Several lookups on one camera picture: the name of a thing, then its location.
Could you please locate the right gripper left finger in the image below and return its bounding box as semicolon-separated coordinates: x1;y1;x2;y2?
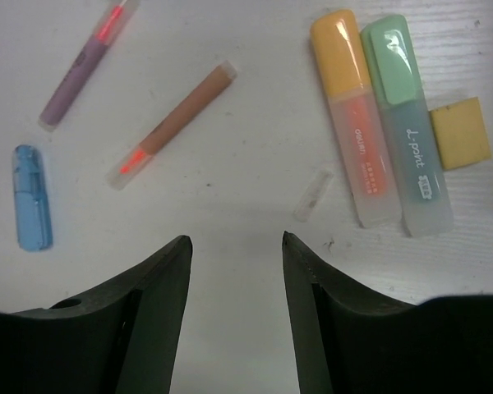
0;236;192;393

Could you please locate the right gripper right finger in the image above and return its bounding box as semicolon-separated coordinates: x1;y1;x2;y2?
282;233;493;393

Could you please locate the clear pen cap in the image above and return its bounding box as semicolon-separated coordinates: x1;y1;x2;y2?
293;168;333;222

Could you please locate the blue correction tape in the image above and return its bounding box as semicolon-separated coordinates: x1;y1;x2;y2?
12;144;53;252

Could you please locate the green highlighter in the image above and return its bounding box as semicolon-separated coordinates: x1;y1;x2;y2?
361;14;454;237

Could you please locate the brown pen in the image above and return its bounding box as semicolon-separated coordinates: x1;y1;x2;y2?
107;61;237;190

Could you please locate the yellow eraser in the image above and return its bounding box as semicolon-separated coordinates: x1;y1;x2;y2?
429;97;492;171

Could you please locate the orange highlighter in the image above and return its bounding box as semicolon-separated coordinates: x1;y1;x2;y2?
310;9;402;228

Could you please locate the purple pen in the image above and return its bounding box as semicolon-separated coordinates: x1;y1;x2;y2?
39;1;141;131

